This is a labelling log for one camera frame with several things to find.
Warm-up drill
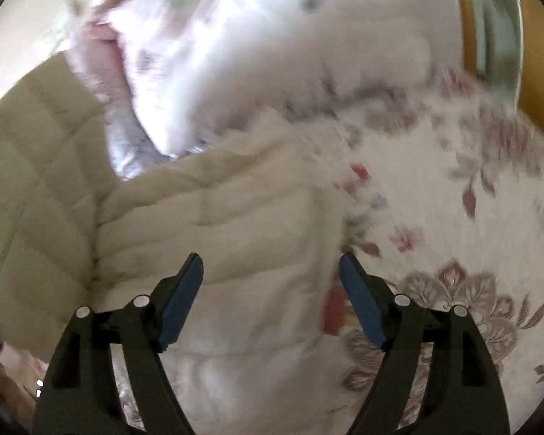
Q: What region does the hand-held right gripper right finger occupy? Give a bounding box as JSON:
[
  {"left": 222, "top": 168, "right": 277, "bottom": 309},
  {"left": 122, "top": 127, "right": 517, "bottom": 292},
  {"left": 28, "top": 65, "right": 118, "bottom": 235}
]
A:
[{"left": 339, "top": 253, "right": 511, "bottom": 435}]

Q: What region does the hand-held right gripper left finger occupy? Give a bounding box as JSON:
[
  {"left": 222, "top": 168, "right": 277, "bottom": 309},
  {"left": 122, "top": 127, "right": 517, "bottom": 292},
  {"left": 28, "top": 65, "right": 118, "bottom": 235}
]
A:
[{"left": 32, "top": 253, "right": 205, "bottom": 435}]

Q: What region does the cream quilted duvet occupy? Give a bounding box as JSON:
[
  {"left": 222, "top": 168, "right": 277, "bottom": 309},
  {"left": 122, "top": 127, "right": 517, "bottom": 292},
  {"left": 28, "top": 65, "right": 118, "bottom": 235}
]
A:
[{"left": 0, "top": 52, "right": 361, "bottom": 420}]

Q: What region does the floral bed quilt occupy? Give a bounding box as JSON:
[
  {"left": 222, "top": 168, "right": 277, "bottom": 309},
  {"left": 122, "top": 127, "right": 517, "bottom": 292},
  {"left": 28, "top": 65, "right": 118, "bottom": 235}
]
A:
[{"left": 285, "top": 68, "right": 544, "bottom": 433}]

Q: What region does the bluish floral pillow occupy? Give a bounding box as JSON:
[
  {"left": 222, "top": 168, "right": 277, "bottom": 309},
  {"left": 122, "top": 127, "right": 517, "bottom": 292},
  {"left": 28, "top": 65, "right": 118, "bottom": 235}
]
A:
[{"left": 103, "top": 100, "right": 209, "bottom": 181}]

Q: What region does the pink floral pillow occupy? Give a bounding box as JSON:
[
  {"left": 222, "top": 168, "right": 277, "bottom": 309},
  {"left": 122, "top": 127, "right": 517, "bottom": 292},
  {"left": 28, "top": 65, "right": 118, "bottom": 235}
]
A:
[{"left": 70, "top": 0, "right": 464, "bottom": 160}]

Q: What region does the wooden cabinet with glass door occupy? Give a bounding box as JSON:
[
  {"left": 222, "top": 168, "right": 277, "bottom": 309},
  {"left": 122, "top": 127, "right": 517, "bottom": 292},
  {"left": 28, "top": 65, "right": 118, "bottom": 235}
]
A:
[{"left": 451, "top": 0, "right": 544, "bottom": 133}]

